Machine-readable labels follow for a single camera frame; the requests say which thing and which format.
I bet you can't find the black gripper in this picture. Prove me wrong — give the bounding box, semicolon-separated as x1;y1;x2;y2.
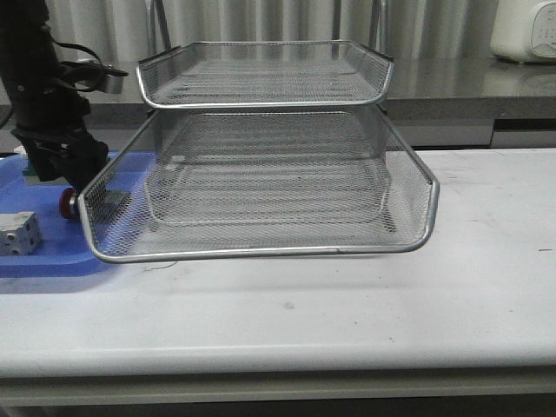
10;86;109;193

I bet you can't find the red emergency stop button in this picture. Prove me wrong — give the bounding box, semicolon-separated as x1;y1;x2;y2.
59;187;131;221

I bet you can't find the silver mesh tray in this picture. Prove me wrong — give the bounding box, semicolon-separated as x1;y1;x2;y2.
144;161;390;226
78;105;440;263
136;40;394;109

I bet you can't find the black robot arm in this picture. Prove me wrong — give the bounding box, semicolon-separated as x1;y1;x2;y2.
1;1;108;192

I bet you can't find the green terminal block component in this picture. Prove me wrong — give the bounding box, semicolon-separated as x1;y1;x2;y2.
14;145;68;186

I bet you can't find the white grey connector block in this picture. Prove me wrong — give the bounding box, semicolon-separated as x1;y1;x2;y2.
1;211;43;256

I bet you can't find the blue plastic tray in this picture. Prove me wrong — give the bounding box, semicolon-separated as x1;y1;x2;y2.
1;155;108;278

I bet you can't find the grey back counter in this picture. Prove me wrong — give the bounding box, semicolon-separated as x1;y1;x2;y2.
0;58;556;153

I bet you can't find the white appliance on counter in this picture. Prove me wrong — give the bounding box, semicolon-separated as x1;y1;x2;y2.
490;0;555;63

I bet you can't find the black camera cable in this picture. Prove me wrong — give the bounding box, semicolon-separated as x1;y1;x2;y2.
0;38;118;131

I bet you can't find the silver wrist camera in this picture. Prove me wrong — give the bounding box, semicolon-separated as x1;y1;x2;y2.
77;59;129;94

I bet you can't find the silver rack frame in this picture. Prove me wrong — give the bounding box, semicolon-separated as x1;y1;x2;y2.
144;1;398;241

